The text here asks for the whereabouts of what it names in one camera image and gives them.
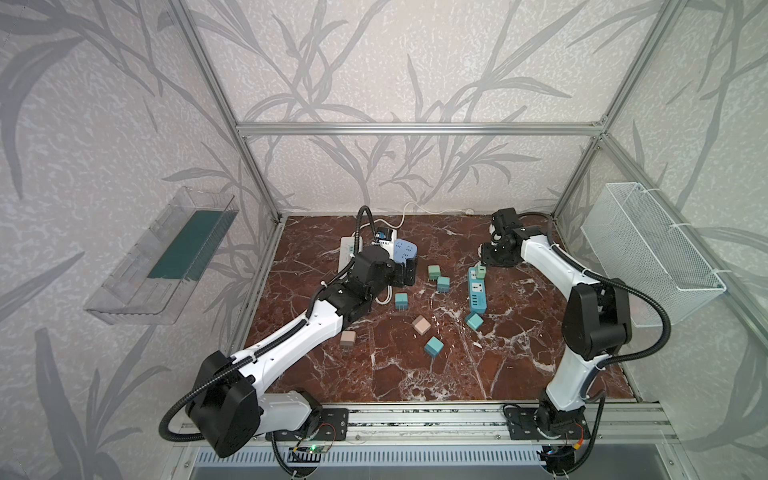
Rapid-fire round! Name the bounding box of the light blue square socket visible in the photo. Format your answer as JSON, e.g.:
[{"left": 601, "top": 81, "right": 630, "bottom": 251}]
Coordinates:
[{"left": 393, "top": 238, "right": 418, "bottom": 264}]

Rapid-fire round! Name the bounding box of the teal blue power strip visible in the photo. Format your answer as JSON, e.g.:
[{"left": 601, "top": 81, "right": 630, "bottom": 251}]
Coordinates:
[{"left": 468, "top": 265, "right": 487, "bottom": 315}]

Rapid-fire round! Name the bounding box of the teal cube charger front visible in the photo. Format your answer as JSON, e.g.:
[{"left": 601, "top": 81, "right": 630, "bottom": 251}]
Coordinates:
[{"left": 424, "top": 337, "right": 444, "bottom": 358}]

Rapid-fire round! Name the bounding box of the teal cube charger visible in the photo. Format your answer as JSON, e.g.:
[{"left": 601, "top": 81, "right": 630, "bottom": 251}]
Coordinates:
[
  {"left": 394, "top": 293, "right": 409, "bottom": 311},
  {"left": 436, "top": 276, "right": 451, "bottom": 293},
  {"left": 424, "top": 337, "right": 444, "bottom": 358},
  {"left": 465, "top": 312, "right": 484, "bottom": 331}
]

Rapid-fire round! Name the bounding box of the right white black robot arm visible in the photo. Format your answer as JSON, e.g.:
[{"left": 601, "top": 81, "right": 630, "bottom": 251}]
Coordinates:
[{"left": 479, "top": 208, "right": 672, "bottom": 430}]

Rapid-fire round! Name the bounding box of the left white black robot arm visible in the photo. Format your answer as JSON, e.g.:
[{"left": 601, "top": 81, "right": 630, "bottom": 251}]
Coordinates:
[{"left": 158, "top": 240, "right": 418, "bottom": 458}]

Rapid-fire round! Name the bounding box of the white multicolour power strip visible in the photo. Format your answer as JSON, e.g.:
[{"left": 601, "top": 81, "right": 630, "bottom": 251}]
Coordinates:
[{"left": 337, "top": 236, "right": 354, "bottom": 272}]

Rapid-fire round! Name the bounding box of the teal cube charger left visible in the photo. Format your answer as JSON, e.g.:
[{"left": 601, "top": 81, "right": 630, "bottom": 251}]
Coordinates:
[{"left": 394, "top": 293, "right": 409, "bottom": 311}]

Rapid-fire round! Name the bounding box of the light green cube charger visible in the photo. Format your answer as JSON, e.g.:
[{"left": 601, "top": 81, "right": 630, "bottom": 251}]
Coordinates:
[{"left": 428, "top": 265, "right": 441, "bottom": 281}]

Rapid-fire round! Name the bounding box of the teal cube charger right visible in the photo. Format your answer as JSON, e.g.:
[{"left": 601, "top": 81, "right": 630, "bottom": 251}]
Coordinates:
[{"left": 465, "top": 312, "right": 484, "bottom": 331}]

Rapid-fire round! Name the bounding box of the white power strip cable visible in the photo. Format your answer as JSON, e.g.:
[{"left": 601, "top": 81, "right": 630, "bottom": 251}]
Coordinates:
[{"left": 351, "top": 202, "right": 475, "bottom": 238}]

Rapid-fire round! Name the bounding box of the white wire mesh basket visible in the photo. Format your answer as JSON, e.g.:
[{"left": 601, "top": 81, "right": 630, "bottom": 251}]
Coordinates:
[{"left": 581, "top": 182, "right": 726, "bottom": 325}]

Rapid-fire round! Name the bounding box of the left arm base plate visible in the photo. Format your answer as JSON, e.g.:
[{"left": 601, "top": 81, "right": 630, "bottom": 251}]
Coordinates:
[{"left": 266, "top": 408, "right": 350, "bottom": 442}]

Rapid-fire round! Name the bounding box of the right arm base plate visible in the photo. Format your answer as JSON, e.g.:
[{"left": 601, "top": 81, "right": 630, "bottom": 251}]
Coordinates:
[{"left": 502, "top": 403, "right": 591, "bottom": 441}]

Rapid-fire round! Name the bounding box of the clear plastic wall tray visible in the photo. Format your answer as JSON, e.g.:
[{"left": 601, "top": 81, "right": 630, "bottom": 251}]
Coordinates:
[{"left": 84, "top": 187, "right": 239, "bottom": 325}]

